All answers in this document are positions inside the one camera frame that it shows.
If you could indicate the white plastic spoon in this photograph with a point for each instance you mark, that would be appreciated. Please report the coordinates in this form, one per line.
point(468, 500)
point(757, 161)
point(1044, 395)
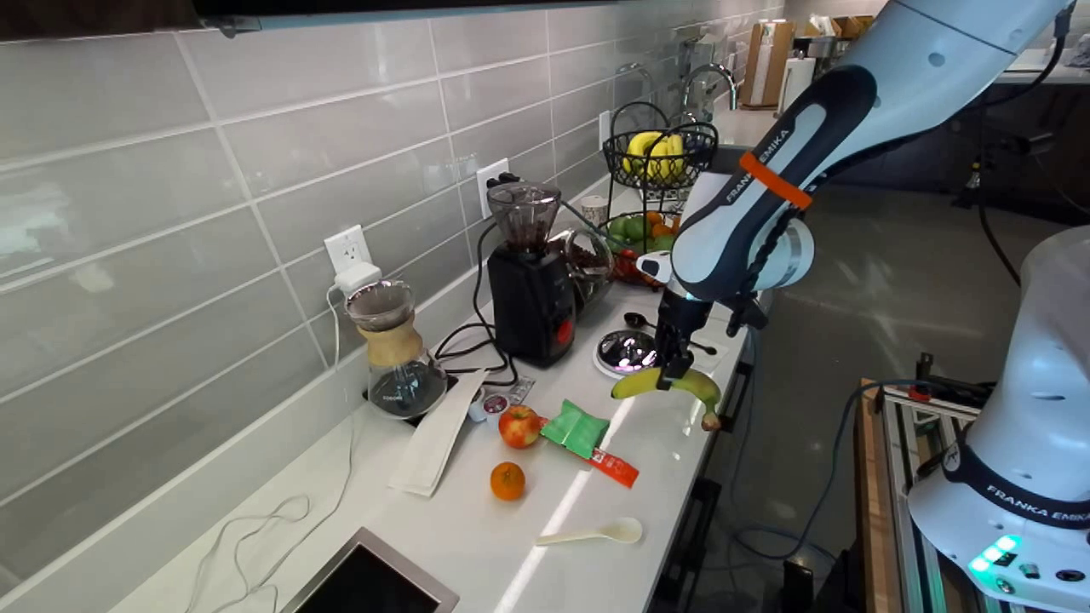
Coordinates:
point(602, 532)

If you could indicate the green packet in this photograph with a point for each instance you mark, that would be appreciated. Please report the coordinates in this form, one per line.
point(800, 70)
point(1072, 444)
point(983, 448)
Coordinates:
point(575, 429)

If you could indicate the black coffee grinder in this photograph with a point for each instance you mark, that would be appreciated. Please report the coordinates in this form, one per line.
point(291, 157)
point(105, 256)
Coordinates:
point(534, 294)

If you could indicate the cardboard box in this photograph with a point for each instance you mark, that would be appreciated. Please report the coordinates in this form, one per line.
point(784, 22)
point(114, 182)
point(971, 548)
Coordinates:
point(768, 54)

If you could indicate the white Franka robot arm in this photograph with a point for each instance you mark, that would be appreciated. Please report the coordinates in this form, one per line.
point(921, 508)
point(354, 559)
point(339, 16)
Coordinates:
point(770, 192)

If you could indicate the orange-red packet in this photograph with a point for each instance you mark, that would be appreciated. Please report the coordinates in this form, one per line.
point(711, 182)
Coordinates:
point(616, 469)

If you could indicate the glass jar of coffee beans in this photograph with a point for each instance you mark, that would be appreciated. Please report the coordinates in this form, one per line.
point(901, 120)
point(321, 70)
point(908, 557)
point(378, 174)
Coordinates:
point(592, 265)

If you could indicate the green apple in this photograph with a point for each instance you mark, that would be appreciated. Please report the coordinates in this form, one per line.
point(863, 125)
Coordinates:
point(626, 228)

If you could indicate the yellow banana with sticker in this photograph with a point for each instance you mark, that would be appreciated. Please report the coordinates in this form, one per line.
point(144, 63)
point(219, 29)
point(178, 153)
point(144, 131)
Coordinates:
point(694, 389)

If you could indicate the white paper filter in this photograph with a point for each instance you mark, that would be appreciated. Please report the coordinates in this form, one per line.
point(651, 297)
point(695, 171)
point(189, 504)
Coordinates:
point(438, 438)

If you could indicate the orange fruit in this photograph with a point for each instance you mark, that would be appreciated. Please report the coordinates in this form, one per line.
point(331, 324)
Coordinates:
point(658, 227)
point(508, 482)

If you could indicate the dark upper wall cabinet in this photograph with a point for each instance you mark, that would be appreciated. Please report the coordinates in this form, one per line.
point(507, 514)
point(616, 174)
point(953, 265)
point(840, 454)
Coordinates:
point(105, 16)

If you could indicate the black recessed counter panel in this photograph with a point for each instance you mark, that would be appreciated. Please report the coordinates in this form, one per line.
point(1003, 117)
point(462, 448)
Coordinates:
point(370, 583)

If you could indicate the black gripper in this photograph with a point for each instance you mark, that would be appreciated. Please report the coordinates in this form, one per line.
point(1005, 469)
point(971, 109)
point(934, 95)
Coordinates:
point(684, 319)

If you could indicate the white table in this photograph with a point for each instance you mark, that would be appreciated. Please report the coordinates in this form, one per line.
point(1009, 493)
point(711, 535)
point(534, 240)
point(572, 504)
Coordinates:
point(1050, 70)

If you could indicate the small red white packet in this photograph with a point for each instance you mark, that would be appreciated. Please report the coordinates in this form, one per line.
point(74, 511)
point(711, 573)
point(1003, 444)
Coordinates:
point(507, 398)

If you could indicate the white wall outlet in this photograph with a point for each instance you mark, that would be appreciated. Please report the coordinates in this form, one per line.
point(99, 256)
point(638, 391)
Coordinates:
point(349, 256)
point(605, 125)
point(492, 171)

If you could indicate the aluminium robot stand frame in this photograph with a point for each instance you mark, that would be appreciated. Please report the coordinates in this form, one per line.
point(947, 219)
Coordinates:
point(880, 479)

